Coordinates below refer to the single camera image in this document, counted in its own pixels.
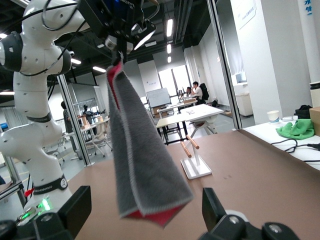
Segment standing person dark clothes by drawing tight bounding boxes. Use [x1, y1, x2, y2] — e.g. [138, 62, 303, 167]
[60, 100, 78, 153]

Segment white cabinet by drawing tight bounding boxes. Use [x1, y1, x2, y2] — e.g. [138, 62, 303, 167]
[234, 92, 254, 117]

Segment whiteboard on stand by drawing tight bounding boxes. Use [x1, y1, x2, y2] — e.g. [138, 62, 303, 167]
[146, 87, 172, 109]

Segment white office chair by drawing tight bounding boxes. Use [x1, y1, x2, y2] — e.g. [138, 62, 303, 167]
[84, 122, 113, 158]

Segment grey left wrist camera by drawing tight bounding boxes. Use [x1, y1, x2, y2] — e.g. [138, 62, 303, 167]
[130, 19, 158, 51]

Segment white rack with wooden rods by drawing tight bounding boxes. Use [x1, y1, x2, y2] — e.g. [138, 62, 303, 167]
[180, 134, 213, 180]

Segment white side table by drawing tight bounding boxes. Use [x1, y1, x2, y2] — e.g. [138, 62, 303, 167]
[243, 119, 320, 172]

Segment beige desk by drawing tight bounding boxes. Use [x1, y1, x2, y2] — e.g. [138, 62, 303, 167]
[156, 116, 187, 146]

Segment wide aluminium frame post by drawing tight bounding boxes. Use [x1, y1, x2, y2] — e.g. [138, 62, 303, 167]
[206, 0, 243, 132]

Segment grey and red cloth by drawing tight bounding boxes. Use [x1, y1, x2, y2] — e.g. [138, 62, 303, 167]
[106, 61, 195, 229]

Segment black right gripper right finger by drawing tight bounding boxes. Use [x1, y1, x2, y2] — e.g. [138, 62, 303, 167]
[199, 187, 251, 240]

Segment white flask black band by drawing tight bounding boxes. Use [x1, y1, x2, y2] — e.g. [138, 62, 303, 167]
[309, 81, 320, 109]

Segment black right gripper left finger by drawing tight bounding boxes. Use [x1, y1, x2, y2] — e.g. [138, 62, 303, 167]
[33, 185, 93, 240]

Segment white desk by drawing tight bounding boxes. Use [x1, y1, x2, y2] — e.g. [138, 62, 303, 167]
[179, 103, 225, 137]

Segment slim aluminium frame post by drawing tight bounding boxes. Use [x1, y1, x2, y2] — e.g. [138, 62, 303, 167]
[56, 74, 95, 167]

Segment black side table cable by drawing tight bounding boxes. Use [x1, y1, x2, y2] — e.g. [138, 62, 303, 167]
[271, 138, 320, 154]

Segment cardboard box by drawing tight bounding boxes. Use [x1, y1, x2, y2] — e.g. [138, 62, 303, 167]
[308, 106, 320, 130]

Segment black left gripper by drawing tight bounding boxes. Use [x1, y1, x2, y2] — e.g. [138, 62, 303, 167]
[77, 0, 147, 67]

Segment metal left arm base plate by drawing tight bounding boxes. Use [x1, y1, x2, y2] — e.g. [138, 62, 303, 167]
[14, 203, 55, 226]

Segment white paper cup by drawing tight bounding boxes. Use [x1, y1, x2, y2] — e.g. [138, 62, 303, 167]
[266, 110, 280, 125]

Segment black office chair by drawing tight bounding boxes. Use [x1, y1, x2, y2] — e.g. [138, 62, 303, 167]
[199, 82, 210, 105]

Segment black bag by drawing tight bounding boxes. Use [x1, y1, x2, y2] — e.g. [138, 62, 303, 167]
[294, 104, 313, 117]

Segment seated person white shirt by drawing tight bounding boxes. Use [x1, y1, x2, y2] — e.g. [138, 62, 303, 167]
[190, 81, 204, 105]

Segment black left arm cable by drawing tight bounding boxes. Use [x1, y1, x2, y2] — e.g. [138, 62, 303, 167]
[18, 0, 87, 77]

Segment green cloth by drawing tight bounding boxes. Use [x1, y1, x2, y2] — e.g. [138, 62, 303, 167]
[275, 118, 315, 141]

